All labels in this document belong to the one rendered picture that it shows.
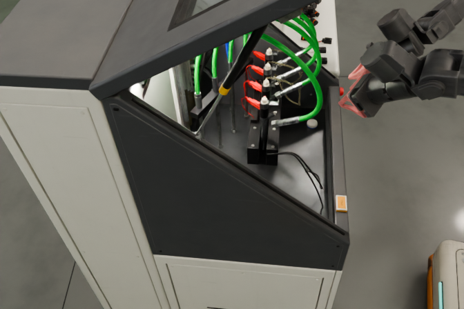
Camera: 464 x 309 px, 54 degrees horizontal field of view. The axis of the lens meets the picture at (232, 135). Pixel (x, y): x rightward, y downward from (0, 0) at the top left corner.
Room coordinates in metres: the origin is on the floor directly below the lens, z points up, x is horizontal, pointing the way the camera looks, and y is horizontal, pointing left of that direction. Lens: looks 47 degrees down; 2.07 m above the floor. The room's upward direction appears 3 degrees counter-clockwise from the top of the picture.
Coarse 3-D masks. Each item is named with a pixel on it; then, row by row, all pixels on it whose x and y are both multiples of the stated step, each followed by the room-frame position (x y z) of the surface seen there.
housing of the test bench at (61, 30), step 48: (48, 0) 1.01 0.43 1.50; (96, 0) 1.00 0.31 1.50; (0, 48) 0.82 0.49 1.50; (48, 48) 0.81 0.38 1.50; (96, 48) 0.80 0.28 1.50; (0, 96) 0.74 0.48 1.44; (48, 96) 0.72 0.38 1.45; (48, 144) 0.73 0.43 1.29; (96, 144) 0.71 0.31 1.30; (48, 192) 0.74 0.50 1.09; (96, 192) 0.72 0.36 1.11; (96, 240) 0.73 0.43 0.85; (144, 240) 0.71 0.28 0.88; (96, 288) 0.74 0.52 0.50; (144, 288) 0.72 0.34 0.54
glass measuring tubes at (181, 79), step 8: (184, 64) 1.13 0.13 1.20; (176, 72) 1.06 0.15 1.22; (184, 72) 1.10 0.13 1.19; (176, 80) 1.07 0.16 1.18; (184, 80) 1.09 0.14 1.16; (176, 88) 1.06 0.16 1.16; (184, 88) 1.09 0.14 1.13; (192, 88) 1.16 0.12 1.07; (176, 96) 1.05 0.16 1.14; (184, 96) 1.06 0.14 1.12; (192, 96) 1.16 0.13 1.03; (176, 104) 1.05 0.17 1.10; (184, 104) 1.06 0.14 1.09; (192, 104) 1.13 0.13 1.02; (176, 112) 1.05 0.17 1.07; (184, 112) 1.06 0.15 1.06; (184, 120) 1.06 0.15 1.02; (192, 120) 1.12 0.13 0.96; (192, 128) 1.08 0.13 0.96
